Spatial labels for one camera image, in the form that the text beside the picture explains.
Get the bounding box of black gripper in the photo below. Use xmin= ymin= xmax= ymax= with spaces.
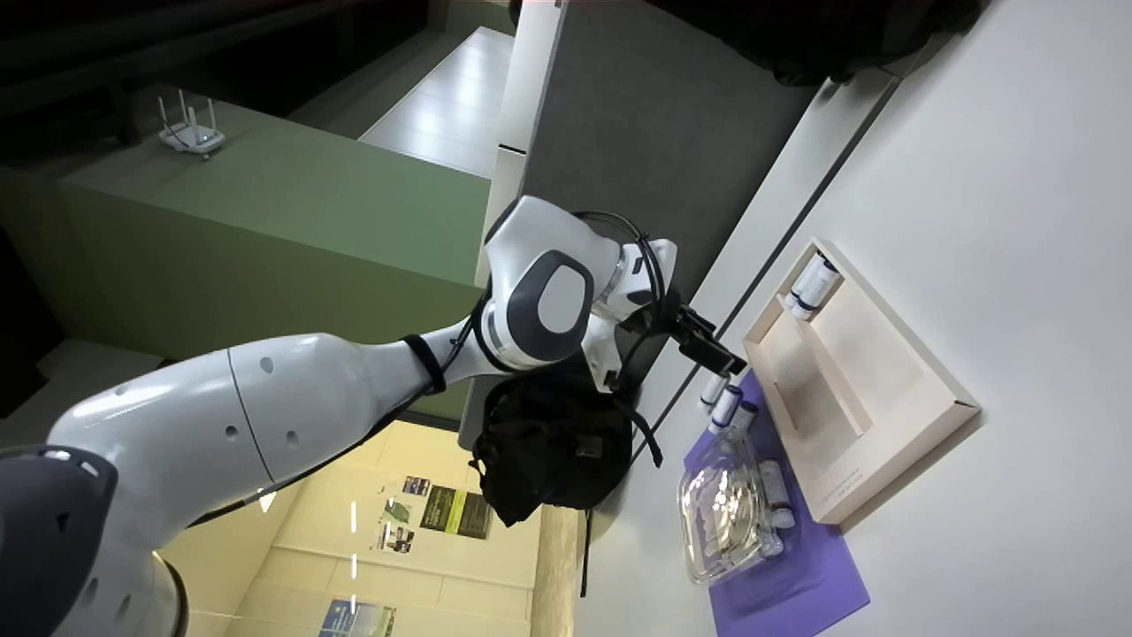
xmin=643 ymin=294 xmax=750 ymax=384

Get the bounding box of white capped small bottle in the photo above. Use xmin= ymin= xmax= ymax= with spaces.
xmin=695 ymin=371 xmax=731 ymax=413
xmin=716 ymin=386 xmax=760 ymax=440
xmin=787 ymin=252 xmax=848 ymax=327

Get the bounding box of clear bag of white bottles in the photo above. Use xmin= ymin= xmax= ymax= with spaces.
xmin=677 ymin=453 xmax=800 ymax=589

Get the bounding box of light wooden tray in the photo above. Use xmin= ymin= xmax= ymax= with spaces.
xmin=742 ymin=233 xmax=988 ymax=532

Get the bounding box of black backpack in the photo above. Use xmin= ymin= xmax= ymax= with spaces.
xmin=472 ymin=365 xmax=665 ymax=599

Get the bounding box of grey desk partition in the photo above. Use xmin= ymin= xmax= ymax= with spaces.
xmin=458 ymin=0 xmax=822 ymax=453

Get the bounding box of purple mat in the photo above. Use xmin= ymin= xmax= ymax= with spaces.
xmin=682 ymin=370 xmax=874 ymax=637

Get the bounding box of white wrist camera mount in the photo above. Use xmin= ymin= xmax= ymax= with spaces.
xmin=584 ymin=310 xmax=630 ymax=398

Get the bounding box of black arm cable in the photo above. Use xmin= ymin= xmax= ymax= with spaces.
xmin=584 ymin=210 xmax=665 ymax=346

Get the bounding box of dark wall poster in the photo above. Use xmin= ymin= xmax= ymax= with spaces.
xmin=458 ymin=494 xmax=497 ymax=544
xmin=419 ymin=482 xmax=465 ymax=538

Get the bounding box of blue wall poster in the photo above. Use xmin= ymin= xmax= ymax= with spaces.
xmin=315 ymin=595 xmax=399 ymax=637

